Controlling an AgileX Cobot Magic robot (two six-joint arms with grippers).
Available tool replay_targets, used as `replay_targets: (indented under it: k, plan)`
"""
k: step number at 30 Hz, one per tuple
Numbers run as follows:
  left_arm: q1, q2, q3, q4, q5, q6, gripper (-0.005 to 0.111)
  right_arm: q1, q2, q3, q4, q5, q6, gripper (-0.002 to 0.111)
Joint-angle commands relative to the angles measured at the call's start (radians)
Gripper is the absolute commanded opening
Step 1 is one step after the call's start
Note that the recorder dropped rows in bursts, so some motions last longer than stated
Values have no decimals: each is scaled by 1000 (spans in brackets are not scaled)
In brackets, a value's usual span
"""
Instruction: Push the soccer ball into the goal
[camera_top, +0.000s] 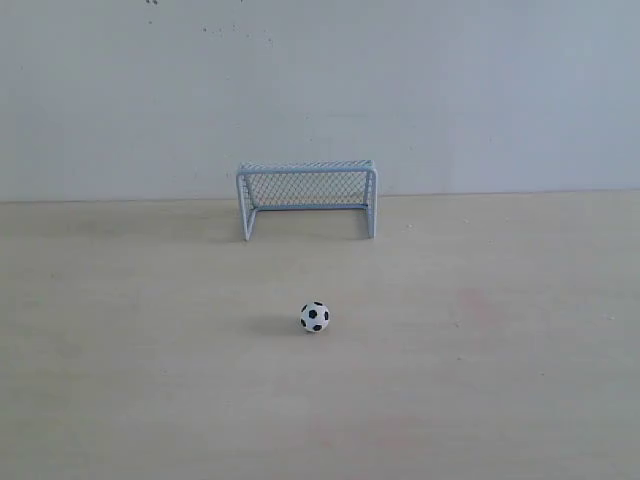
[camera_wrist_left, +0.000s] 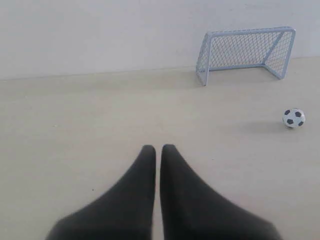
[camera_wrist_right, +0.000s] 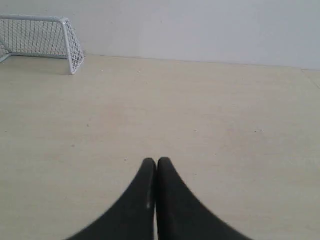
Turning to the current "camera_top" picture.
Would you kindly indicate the small black white soccer ball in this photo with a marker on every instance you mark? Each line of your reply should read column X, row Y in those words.
column 314, row 317

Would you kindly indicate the small white goal with net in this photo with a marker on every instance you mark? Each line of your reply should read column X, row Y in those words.
column 340, row 185

